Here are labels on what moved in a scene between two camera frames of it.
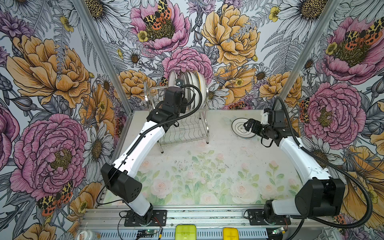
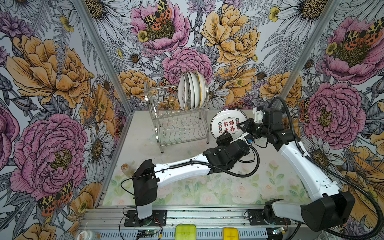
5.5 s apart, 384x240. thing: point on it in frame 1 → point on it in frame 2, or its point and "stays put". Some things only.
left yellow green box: [185, 232] stays put
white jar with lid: [87, 235] stays put
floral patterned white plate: [188, 81] → [227, 120]
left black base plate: [159, 218] stays put
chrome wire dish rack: [191, 129] stays put
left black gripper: [183, 106] → [224, 138]
